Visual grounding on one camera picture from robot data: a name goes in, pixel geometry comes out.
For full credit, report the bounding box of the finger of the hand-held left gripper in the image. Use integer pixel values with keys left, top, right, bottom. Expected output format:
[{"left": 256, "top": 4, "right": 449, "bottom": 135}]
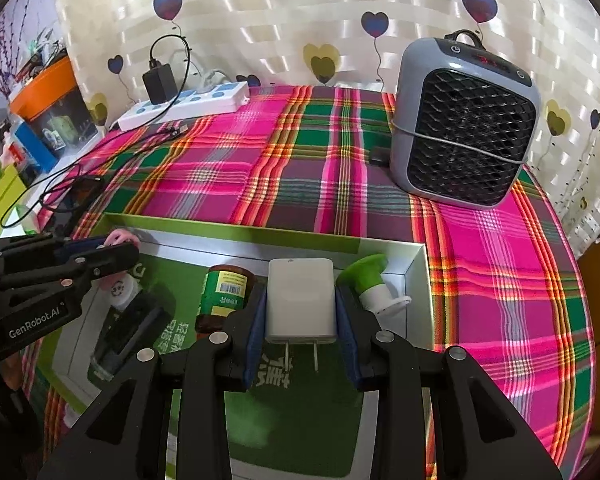
[
  {"left": 0, "top": 232, "right": 108, "bottom": 281},
  {"left": 0, "top": 242, "right": 141, "bottom": 311}
]

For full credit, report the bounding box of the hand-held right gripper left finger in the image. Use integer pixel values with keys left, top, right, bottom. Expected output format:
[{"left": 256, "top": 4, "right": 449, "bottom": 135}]
[{"left": 37, "top": 285, "right": 268, "bottom": 480}]

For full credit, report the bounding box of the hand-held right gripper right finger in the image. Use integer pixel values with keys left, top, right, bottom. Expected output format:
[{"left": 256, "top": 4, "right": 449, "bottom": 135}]
[{"left": 334, "top": 285, "right": 563, "bottom": 480}]

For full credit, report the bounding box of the pink plastic trinket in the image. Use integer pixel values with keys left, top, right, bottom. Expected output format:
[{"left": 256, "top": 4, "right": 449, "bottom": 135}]
[{"left": 104, "top": 228, "right": 142, "bottom": 250}]

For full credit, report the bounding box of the small white cap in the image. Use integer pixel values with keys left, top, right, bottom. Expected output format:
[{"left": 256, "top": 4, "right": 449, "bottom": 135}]
[{"left": 97, "top": 270, "right": 142, "bottom": 312}]

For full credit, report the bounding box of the brown bottle with red cap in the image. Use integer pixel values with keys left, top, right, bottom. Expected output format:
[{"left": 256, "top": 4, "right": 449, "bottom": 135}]
[{"left": 195, "top": 265, "right": 256, "bottom": 336}]

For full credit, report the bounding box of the white plug charger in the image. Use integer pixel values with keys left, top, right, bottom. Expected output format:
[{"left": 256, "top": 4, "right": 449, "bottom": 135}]
[{"left": 265, "top": 258, "right": 338, "bottom": 372}]

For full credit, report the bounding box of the green and white suction knob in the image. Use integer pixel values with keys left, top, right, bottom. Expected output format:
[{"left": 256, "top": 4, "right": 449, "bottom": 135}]
[{"left": 341, "top": 254, "right": 413, "bottom": 316}]

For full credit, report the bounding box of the black card reader hub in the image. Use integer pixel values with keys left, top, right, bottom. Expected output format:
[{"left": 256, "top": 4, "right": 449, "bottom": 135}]
[{"left": 87, "top": 290, "right": 176, "bottom": 376}]

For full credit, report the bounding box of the green and white cardboard box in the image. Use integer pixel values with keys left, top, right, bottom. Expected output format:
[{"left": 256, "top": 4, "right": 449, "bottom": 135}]
[{"left": 35, "top": 212, "right": 436, "bottom": 480}]

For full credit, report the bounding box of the black smartphone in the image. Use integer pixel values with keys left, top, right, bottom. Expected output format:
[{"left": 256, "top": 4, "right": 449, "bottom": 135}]
[{"left": 42, "top": 175, "right": 106, "bottom": 233}]

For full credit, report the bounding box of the lime green flat box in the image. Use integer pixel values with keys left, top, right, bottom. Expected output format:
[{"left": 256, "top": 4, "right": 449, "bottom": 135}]
[{"left": 0, "top": 165, "right": 31, "bottom": 231}]

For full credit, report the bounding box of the blue carton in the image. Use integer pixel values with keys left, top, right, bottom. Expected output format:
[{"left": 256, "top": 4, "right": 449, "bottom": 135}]
[{"left": 12, "top": 122, "right": 61, "bottom": 171}]

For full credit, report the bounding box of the pink plaid tablecloth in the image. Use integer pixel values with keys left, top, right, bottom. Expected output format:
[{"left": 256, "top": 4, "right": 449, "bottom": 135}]
[{"left": 20, "top": 85, "right": 596, "bottom": 480}]

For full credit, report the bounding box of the orange lidded storage box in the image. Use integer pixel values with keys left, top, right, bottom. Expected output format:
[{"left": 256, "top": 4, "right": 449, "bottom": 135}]
[{"left": 7, "top": 55, "right": 106, "bottom": 153}]

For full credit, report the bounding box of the black power adapter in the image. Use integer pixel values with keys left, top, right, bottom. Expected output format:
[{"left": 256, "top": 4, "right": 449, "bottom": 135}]
[{"left": 142, "top": 62, "right": 177, "bottom": 106}]

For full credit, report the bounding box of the white power strip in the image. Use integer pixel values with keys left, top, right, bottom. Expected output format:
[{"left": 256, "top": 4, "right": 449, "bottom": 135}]
[{"left": 117, "top": 82, "right": 251, "bottom": 132}]

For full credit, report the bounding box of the purple branch decoration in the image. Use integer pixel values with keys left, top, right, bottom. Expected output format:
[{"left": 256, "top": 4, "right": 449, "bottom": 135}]
[{"left": 0, "top": 0, "right": 46, "bottom": 101}]

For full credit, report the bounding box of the grey space heater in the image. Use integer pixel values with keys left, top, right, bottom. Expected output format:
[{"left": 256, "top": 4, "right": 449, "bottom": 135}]
[{"left": 389, "top": 30, "right": 542, "bottom": 209}]

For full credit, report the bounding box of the heart print curtain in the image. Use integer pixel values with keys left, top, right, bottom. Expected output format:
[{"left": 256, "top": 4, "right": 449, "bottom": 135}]
[{"left": 52, "top": 0, "right": 600, "bottom": 261}]

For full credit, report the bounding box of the black charging cable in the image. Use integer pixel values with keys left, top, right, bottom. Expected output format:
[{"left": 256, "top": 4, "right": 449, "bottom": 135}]
[{"left": 0, "top": 35, "right": 191, "bottom": 228}]

